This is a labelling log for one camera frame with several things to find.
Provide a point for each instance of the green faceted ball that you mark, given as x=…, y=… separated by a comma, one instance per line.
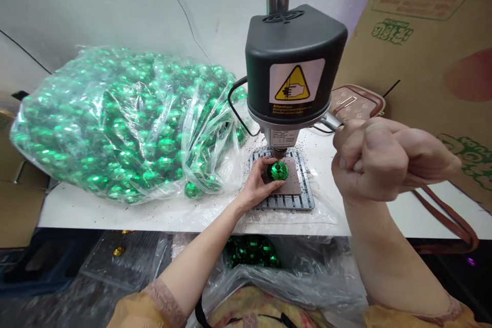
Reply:
x=277, y=171

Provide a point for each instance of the clear plastic tray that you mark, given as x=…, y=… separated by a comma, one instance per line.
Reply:
x=130, y=266

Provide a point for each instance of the black bench drill press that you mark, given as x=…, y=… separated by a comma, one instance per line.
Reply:
x=292, y=47

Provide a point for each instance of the clear sack of green baubles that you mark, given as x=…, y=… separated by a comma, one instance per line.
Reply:
x=250, y=252

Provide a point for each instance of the plain brown cardboard box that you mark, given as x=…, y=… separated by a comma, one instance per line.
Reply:
x=19, y=209

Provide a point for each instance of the large printed cardboard box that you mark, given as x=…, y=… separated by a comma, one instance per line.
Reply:
x=426, y=55

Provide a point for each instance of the person's left hand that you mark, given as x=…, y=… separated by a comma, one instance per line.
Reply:
x=251, y=189

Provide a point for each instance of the large bag of green baubles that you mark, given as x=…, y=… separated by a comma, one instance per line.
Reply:
x=115, y=124

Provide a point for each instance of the person's right thumb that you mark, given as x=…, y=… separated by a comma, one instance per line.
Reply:
x=384, y=143

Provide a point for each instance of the gold faceted ball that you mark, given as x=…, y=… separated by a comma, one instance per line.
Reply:
x=117, y=252

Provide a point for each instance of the person's body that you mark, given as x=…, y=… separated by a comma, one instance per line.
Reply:
x=276, y=310

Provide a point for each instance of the brown square pad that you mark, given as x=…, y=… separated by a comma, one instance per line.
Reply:
x=293, y=184

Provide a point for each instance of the metal drill press lever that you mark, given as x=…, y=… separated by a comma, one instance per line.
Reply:
x=331, y=122

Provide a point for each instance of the person's left thumb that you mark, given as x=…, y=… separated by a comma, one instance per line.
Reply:
x=259, y=164

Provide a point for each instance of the dark blue plastic crate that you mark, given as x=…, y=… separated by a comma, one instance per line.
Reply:
x=38, y=266

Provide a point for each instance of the brown patterned handbag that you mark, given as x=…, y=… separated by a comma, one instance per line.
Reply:
x=357, y=102

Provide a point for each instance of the person's right hand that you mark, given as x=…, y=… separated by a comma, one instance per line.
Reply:
x=399, y=162

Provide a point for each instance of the person's left fingers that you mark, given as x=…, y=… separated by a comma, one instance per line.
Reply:
x=276, y=188

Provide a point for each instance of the person's right fingers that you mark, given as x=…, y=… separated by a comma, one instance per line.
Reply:
x=349, y=147

